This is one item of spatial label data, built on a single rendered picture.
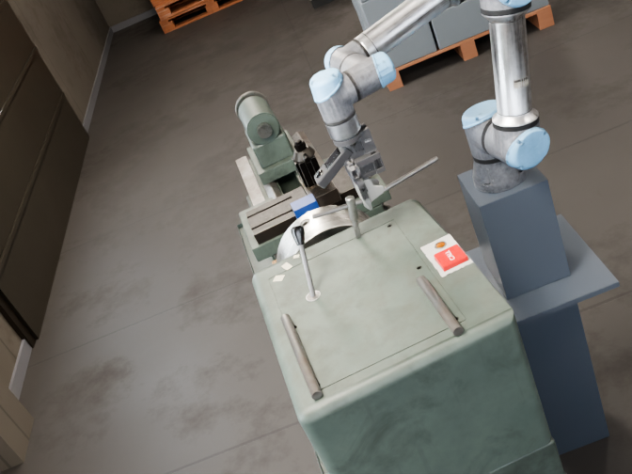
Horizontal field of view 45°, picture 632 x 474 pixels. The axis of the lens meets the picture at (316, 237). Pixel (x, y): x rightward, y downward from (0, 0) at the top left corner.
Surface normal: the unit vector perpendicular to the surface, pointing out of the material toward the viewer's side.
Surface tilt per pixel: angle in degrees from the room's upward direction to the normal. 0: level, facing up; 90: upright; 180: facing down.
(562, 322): 90
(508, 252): 90
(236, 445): 0
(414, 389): 90
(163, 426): 0
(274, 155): 90
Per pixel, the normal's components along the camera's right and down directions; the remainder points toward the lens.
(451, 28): 0.13, 0.52
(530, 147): 0.41, 0.50
